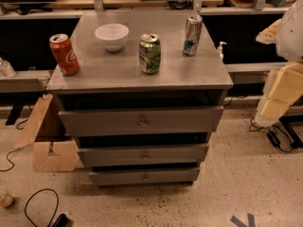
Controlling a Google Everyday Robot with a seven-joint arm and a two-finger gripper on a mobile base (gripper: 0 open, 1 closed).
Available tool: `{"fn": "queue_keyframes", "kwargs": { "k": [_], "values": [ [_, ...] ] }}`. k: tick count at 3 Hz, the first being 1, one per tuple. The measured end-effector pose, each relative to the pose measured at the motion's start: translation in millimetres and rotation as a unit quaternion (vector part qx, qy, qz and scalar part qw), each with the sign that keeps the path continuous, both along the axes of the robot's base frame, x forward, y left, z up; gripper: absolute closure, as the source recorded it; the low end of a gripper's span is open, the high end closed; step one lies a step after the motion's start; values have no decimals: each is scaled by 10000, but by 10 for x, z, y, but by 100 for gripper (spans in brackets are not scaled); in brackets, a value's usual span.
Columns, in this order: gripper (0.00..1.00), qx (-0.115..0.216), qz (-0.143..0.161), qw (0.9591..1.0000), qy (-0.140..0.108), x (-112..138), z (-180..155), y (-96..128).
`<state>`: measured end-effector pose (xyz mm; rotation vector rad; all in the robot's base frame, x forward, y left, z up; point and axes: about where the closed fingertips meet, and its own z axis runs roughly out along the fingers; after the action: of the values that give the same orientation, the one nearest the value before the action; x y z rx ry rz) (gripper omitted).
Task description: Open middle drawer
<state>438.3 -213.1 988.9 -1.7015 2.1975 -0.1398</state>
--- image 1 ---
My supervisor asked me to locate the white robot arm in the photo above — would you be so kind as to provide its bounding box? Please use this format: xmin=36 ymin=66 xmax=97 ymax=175
xmin=255 ymin=0 xmax=303 ymax=127

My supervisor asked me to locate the black floor cable left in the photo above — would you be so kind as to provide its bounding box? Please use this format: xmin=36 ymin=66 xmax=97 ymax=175
xmin=24 ymin=188 xmax=70 ymax=227

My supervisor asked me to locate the black cable with adapter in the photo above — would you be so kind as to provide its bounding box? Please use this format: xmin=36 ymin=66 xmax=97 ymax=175
xmin=248 ymin=116 xmax=294 ymax=154

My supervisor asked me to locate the cardboard box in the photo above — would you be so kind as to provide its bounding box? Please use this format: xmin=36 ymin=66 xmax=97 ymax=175
xmin=14 ymin=94 xmax=80 ymax=173

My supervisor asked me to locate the grey top drawer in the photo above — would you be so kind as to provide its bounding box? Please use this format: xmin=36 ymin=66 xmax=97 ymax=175
xmin=59 ymin=106 xmax=223 ymax=137

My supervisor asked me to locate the red cola can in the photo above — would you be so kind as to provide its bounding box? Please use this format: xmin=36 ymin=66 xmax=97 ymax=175
xmin=49 ymin=34 xmax=80 ymax=76

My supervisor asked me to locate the grey drawer cabinet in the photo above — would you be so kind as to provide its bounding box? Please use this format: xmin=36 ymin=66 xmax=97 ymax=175
xmin=47 ymin=13 xmax=233 ymax=173

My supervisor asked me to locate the white bowl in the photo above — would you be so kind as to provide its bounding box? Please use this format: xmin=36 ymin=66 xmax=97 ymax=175
xmin=95 ymin=24 xmax=129 ymax=52

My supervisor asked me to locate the silver blue energy can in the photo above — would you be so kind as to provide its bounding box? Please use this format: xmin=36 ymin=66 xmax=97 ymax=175
xmin=183 ymin=15 xmax=203 ymax=56

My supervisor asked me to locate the clear plastic cup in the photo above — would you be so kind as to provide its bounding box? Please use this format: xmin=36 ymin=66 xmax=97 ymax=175
xmin=0 ymin=186 xmax=13 ymax=207

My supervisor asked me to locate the clear plastic container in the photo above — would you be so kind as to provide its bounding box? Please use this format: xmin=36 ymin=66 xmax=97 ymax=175
xmin=0 ymin=58 xmax=16 ymax=79

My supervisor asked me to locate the green soda can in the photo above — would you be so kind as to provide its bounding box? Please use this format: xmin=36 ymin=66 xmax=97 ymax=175
xmin=139 ymin=33 xmax=161 ymax=75

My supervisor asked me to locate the grey drawer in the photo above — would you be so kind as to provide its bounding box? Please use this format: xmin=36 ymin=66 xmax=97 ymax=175
xmin=89 ymin=167 xmax=200 ymax=186
xmin=78 ymin=144 xmax=208 ymax=166
xmin=59 ymin=106 xmax=223 ymax=137

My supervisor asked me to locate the grey bottom drawer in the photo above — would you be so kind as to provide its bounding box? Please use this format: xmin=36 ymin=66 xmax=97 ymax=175
xmin=89 ymin=167 xmax=200 ymax=186

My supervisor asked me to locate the white pump bottle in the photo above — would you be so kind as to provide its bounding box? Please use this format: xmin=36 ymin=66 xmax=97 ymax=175
xmin=217 ymin=42 xmax=227 ymax=61

